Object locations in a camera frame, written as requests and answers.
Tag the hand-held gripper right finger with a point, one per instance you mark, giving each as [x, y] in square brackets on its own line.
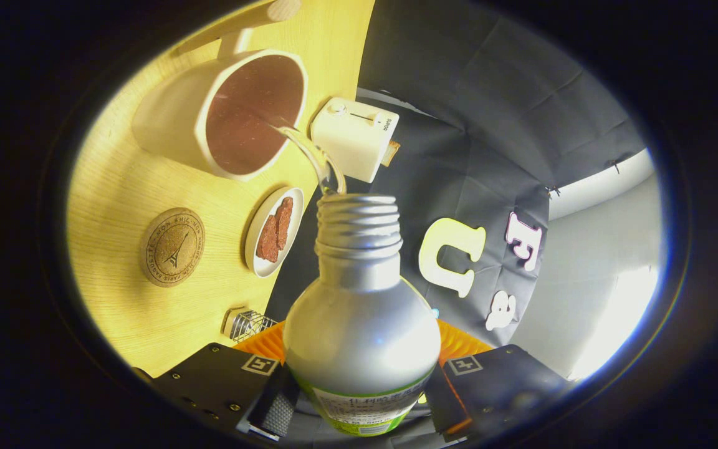
[502, 386]

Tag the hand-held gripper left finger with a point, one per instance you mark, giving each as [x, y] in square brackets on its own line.
[215, 386]

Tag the round cork coaster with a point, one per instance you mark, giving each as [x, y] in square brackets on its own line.
[172, 247]

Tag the silver metal bottle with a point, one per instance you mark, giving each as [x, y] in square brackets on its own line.
[362, 337]

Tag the clear juice stream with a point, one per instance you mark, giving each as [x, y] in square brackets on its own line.
[310, 153]

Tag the small white plate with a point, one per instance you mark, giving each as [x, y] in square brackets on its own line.
[258, 268]

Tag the reddish brown meat slice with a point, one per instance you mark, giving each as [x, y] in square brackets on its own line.
[267, 240]
[284, 221]

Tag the light wooden table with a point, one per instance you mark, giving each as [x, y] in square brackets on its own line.
[122, 206]

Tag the toasted bread slice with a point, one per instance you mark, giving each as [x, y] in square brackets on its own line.
[391, 153]

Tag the black backdrop cloth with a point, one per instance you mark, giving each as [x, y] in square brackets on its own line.
[490, 112]

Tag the white toaster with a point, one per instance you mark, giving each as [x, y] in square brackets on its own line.
[349, 143]

